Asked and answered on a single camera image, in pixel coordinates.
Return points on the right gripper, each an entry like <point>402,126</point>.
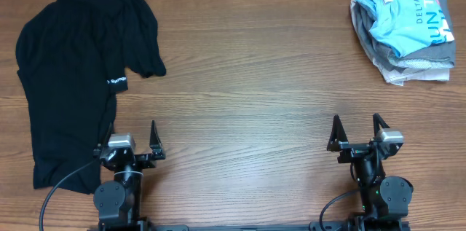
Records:
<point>337,142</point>

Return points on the black t-shirt with logo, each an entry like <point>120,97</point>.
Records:
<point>116,79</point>

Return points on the black shirt on pile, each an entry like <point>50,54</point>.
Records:
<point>63,54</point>

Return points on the white mesh folded shirt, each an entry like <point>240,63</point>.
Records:
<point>411,72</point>

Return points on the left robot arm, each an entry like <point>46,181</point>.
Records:
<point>119,201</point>

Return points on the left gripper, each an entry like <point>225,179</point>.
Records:
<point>149,161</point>

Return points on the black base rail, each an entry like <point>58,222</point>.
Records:
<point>312,226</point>

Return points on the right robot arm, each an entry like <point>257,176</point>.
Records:
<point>384,199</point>

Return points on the light blue folded t-shirt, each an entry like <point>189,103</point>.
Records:
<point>407,26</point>

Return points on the dark grey folded shirt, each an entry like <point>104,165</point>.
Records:
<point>402,35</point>

